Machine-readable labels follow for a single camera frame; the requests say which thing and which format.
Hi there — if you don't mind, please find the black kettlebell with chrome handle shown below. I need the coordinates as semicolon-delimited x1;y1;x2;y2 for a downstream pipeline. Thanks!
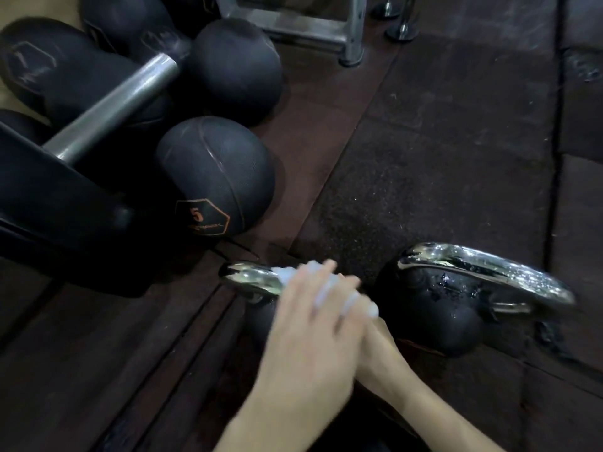
219;261;378;353
375;242;578;358

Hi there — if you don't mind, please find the chrome post base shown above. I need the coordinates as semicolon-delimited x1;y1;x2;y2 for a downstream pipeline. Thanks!
385;0;421;43
371;0;402;20

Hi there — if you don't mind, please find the person's right forearm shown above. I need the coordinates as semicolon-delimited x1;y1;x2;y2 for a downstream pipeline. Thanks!
377;369;506;452

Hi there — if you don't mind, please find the person's left forearm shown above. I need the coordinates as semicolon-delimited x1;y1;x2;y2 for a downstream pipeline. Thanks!
214;388;351;452

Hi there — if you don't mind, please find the black dumbbell with chrome handle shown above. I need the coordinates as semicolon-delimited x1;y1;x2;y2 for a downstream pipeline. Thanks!
0;27;193;298

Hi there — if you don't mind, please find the black medicine ball orange label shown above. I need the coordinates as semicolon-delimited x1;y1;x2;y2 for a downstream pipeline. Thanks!
155;116;277;239

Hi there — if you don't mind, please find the person's left hand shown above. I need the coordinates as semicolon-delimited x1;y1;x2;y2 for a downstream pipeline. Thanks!
253;259;379;406

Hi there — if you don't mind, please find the grey metal rack frame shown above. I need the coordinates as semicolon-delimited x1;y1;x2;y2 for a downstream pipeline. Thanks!
216;0;369;67

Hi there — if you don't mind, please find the person's right hand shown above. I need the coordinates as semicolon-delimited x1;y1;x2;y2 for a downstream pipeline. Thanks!
354;316;411;400

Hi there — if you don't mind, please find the white cleaning cloth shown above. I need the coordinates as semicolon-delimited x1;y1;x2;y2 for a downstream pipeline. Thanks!
277;260;380;321

